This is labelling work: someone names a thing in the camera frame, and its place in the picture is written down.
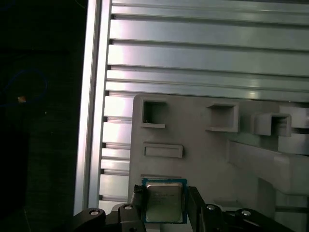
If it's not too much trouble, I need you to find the thin blue cable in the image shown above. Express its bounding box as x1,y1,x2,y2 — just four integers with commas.
0,69,48,108

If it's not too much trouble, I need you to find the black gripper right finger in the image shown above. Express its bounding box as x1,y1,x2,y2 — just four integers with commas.
188,185,290,232

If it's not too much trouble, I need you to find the silver green CPU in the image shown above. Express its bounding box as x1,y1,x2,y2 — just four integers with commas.
141,177,188,224

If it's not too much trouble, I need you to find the grey plastic parts rack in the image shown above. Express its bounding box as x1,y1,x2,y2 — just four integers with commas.
126,93,309,232

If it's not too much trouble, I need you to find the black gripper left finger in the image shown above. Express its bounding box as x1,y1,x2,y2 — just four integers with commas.
72,185,147,232

